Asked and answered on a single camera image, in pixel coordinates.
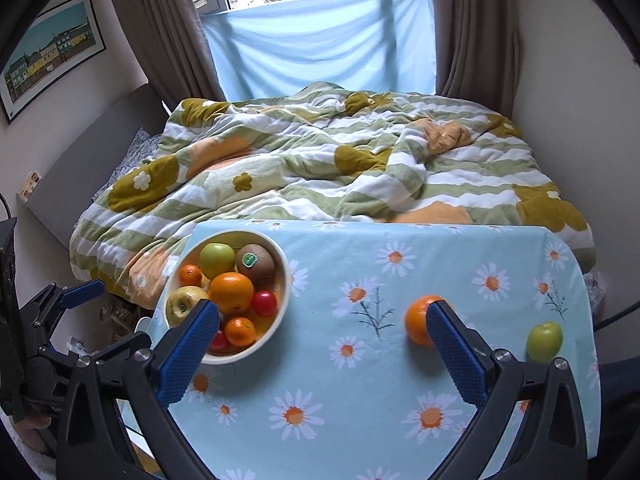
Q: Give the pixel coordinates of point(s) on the large orange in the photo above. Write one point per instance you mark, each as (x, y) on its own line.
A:
(417, 320)
(231, 292)

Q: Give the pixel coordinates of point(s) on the brown curtain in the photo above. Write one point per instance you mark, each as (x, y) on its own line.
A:
(165, 35)
(475, 35)

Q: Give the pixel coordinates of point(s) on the patterned pillow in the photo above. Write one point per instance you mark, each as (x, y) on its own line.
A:
(140, 150)

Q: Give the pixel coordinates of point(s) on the tiny mandarin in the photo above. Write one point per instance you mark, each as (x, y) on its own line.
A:
(190, 275)

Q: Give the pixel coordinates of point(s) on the framed wall picture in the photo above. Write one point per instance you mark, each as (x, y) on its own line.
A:
(50, 45)

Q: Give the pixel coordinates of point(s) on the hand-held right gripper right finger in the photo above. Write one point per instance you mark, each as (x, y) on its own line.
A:
(455, 355)

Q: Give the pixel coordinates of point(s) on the red cherry tomato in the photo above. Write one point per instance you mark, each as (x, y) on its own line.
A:
(264, 303)
(218, 342)

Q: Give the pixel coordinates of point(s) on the medium mandarin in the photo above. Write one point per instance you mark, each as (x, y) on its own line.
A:
(240, 332)

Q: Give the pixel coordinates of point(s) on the small green apple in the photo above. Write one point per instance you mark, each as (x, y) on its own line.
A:
(545, 342)
(217, 260)

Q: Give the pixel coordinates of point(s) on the brown kiwi with sticker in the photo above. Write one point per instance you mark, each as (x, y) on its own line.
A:
(257, 265)

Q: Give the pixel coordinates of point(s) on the person's left hand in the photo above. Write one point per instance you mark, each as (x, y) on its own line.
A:
(32, 430)

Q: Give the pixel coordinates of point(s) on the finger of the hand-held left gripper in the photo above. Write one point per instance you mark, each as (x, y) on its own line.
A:
(82, 292)
(120, 346)

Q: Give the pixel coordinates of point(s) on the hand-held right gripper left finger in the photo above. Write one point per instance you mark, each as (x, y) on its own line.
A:
(187, 355)

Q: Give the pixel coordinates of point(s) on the light blue daisy tablecloth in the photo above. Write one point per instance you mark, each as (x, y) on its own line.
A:
(350, 385)

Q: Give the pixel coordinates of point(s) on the large yellow pear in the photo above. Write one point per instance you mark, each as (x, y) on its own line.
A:
(182, 305)

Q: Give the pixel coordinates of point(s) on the grey bed headboard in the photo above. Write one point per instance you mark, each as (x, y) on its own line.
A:
(85, 160)

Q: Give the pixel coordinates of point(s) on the white oval dish yellow inside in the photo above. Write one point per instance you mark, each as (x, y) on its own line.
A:
(270, 330)

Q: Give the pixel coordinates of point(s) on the light blue window cloth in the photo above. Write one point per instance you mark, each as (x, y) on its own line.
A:
(320, 45)

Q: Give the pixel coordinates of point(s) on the green striped floral blanket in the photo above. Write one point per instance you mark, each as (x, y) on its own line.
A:
(300, 170)

